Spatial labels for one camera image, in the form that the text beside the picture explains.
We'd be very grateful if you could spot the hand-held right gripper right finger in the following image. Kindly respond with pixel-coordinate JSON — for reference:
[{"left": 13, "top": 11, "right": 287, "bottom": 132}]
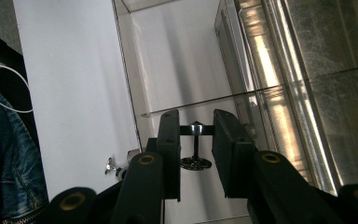
[{"left": 212, "top": 108, "right": 259, "bottom": 200}]

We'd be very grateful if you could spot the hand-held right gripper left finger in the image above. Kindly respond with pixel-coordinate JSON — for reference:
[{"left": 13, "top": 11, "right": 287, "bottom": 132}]
[{"left": 145, "top": 108, "right": 182, "bottom": 203}]

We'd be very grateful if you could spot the smoky clear plastic drawer box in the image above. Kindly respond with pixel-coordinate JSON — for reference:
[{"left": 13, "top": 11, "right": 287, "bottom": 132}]
[{"left": 213, "top": 0, "right": 358, "bottom": 198}]

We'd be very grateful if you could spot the white table mat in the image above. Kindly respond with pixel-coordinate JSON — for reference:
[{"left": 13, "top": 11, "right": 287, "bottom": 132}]
[{"left": 12, "top": 0, "right": 145, "bottom": 201}]

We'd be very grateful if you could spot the blue denim jacket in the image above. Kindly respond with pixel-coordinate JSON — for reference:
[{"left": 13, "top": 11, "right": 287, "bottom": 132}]
[{"left": 0, "top": 76, "right": 49, "bottom": 224}]

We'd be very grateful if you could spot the thin white cable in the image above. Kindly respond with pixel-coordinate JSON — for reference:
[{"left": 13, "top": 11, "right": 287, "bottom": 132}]
[{"left": 0, "top": 63, "right": 34, "bottom": 115}]

